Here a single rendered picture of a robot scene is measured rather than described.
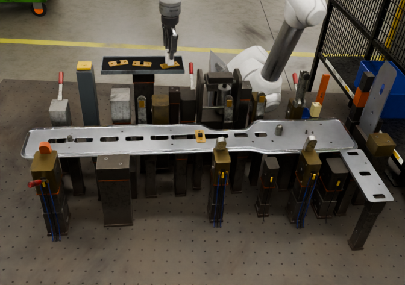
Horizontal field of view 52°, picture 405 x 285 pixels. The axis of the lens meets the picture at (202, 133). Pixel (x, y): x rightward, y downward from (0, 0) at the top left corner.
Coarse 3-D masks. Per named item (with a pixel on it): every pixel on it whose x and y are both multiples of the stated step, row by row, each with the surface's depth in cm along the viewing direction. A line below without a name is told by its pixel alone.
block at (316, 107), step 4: (312, 104) 187; (316, 104) 186; (320, 104) 186; (312, 108) 187; (316, 108) 186; (320, 108) 186; (312, 112) 187; (316, 112) 187; (312, 116) 188; (316, 116) 189
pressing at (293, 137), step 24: (264, 120) 185; (288, 120) 186; (312, 120) 187; (336, 120) 188; (24, 144) 163; (72, 144) 164; (96, 144) 165; (120, 144) 166; (144, 144) 167; (168, 144) 168; (192, 144) 169; (240, 144) 171; (264, 144) 172; (288, 144) 173; (336, 144) 175
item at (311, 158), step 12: (300, 156) 164; (312, 156) 160; (300, 168) 163; (312, 168) 158; (300, 180) 165; (312, 180) 161; (300, 192) 167; (312, 192) 166; (288, 204) 180; (300, 204) 171; (288, 216) 180; (300, 216) 176
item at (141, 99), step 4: (140, 96) 175; (144, 96) 176; (140, 100) 175; (144, 100) 175; (140, 104) 175; (144, 104) 175; (140, 108) 176; (144, 108) 177; (140, 112) 177; (144, 112) 177; (140, 116) 178; (144, 116) 178; (140, 120) 179; (144, 120) 179
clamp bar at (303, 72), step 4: (300, 72) 179; (304, 72) 179; (308, 72) 178; (300, 76) 179; (304, 76) 176; (308, 76) 176; (300, 80) 180; (304, 80) 181; (300, 84) 181; (304, 84) 182; (300, 88) 183; (304, 88) 182; (300, 92) 184; (304, 92) 183; (296, 96) 185; (300, 96) 185; (304, 96) 184; (296, 100) 185; (296, 104) 186
